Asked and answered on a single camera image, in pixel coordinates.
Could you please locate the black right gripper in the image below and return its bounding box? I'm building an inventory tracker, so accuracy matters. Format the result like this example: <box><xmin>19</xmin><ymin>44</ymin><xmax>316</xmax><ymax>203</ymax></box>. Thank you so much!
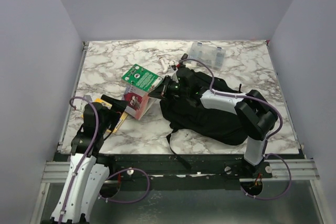
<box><xmin>149</xmin><ymin>76</ymin><xmax>190</xmax><ymax>101</ymax></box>

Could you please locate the purple red paperback book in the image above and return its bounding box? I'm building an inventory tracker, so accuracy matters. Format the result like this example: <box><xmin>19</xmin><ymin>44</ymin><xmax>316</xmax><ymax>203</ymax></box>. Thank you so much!
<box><xmin>122</xmin><ymin>85</ymin><xmax>155</xmax><ymax>120</ymax></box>

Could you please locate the green paperback book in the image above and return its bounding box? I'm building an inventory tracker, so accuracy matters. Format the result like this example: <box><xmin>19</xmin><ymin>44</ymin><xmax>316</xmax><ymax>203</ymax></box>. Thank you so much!
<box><xmin>122</xmin><ymin>64</ymin><xmax>163</xmax><ymax>92</ymax></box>

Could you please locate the black student backpack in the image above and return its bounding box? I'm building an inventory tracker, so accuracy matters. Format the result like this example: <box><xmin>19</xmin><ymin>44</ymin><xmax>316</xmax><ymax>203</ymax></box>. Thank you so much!
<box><xmin>159</xmin><ymin>69</ymin><xmax>249</xmax><ymax>169</ymax></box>

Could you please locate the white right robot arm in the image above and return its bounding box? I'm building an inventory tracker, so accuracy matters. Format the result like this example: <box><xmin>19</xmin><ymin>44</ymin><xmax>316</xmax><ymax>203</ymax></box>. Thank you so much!
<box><xmin>149</xmin><ymin>68</ymin><xmax>279</xmax><ymax>178</ymax></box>

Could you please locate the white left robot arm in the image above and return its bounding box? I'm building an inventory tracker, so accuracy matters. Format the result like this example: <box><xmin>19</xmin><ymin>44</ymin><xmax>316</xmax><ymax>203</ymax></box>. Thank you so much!
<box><xmin>42</xmin><ymin>95</ymin><xmax>127</xmax><ymax>223</ymax></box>

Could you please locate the white plastic pipe fitting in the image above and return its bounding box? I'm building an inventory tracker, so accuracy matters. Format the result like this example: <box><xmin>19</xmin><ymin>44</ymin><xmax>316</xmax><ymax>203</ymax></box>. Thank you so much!
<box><xmin>159</xmin><ymin>56</ymin><xmax>175</xmax><ymax>74</ymax></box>

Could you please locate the black and white valve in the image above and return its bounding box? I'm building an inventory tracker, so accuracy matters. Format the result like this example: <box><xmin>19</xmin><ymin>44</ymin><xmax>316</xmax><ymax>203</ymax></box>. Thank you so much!
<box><xmin>176</xmin><ymin>54</ymin><xmax>197</xmax><ymax>69</ymax></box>

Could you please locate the clear plastic organizer box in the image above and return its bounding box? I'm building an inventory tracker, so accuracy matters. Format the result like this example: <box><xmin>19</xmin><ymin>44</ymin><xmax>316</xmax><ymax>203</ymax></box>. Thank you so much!
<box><xmin>187</xmin><ymin>42</ymin><xmax>226</xmax><ymax>70</ymax></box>

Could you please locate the black mounting plate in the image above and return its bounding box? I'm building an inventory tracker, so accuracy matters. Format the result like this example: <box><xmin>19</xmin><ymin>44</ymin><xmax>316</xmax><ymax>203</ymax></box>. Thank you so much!
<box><xmin>54</xmin><ymin>152</ymin><xmax>308</xmax><ymax>191</ymax></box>

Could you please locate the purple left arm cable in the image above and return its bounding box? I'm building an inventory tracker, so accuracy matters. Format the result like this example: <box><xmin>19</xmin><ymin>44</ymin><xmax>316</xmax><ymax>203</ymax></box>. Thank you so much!
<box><xmin>56</xmin><ymin>96</ymin><xmax>152</xmax><ymax>224</ymax></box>

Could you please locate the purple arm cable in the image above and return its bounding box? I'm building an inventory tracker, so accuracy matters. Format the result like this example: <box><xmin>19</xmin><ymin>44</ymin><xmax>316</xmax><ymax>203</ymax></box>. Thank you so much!
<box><xmin>56</xmin><ymin>96</ymin><xmax>152</xmax><ymax>224</ymax></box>
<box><xmin>176</xmin><ymin>59</ymin><xmax>292</xmax><ymax>200</ymax></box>

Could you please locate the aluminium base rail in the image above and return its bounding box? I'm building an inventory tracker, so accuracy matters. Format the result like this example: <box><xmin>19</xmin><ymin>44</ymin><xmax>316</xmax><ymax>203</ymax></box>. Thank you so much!
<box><xmin>41</xmin><ymin>159</ymin><xmax>320</xmax><ymax>183</ymax></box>

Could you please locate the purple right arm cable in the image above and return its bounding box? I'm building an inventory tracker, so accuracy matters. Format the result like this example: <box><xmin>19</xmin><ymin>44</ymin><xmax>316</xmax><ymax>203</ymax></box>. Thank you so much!
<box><xmin>176</xmin><ymin>59</ymin><xmax>292</xmax><ymax>200</ymax></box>

